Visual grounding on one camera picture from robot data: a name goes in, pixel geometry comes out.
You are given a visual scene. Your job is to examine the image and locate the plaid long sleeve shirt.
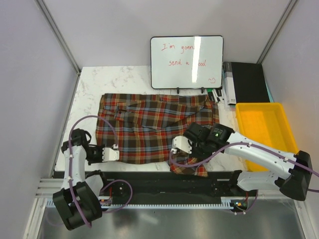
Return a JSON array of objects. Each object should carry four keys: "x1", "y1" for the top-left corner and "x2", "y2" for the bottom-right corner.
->
[{"x1": 95, "y1": 93, "x2": 219, "y2": 164}]

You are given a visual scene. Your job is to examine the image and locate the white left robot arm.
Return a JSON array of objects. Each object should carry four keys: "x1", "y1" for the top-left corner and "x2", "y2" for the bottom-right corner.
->
[{"x1": 52, "y1": 128, "x2": 110, "y2": 231}]

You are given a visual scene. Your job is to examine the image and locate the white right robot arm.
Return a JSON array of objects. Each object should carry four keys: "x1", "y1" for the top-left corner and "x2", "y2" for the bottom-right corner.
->
[{"x1": 183, "y1": 122, "x2": 314, "y2": 201}]

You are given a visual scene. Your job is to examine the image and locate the white green whiteboard marker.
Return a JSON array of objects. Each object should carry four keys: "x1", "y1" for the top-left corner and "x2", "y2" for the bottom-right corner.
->
[{"x1": 212, "y1": 89, "x2": 220, "y2": 103}]

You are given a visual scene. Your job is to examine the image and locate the green highlighter marker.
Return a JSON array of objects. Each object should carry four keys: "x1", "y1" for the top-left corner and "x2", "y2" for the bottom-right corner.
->
[{"x1": 207, "y1": 88, "x2": 215, "y2": 102}]

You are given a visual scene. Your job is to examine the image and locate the black highlighter marker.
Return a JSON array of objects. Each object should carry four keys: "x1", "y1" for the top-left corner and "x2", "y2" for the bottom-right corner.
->
[{"x1": 216, "y1": 89, "x2": 222, "y2": 98}]

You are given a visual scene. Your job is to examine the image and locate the yellow plastic bin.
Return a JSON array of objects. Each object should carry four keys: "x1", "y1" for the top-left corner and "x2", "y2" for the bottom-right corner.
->
[{"x1": 235, "y1": 102, "x2": 300, "y2": 173}]

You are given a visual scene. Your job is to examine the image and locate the black flat box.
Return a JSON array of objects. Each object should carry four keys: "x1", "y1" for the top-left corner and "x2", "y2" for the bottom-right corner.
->
[{"x1": 223, "y1": 62, "x2": 270, "y2": 105}]

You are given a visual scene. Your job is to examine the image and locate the small whiteboard with stand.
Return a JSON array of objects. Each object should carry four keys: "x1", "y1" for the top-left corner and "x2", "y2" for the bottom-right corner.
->
[{"x1": 150, "y1": 35, "x2": 224, "y2": 92}]

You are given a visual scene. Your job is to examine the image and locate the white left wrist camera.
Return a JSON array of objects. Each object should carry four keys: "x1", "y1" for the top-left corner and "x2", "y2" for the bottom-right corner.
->
[{"x1": 102, "y1": 144, "x2": 120, "y2": 162}]

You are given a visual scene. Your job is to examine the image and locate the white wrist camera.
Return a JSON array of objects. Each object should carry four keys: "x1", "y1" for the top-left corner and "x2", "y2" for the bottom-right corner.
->
[
  {"x1": 171, "y1": 136, "x2": 192, "y2": 154},
  {"x1": 102, "y1": 144, "x2": 120, "y2": 162}
]

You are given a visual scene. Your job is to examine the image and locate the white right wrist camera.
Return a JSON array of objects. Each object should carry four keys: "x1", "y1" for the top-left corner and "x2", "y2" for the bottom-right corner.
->
[{"x1": 171, "y1": 136, "x2": 192, "y2": 154}]

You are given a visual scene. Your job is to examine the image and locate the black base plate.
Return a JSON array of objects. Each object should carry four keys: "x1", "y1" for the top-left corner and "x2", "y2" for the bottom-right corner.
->
[{"x1": 101, "y1": 172, "x2": 257, "y2": 204}]

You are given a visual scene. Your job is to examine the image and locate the aluminium extrusion rail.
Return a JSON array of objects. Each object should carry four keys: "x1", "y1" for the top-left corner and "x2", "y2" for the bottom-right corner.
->
[{"x1": 35, "y1": 178, "x2": 63, "y2": 199}]

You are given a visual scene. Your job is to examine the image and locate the white slotted cable duct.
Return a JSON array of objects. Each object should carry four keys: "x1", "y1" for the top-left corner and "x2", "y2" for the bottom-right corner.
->
[{"x1": 46, "y1": 199, "x2": 247, "y2": 210}]

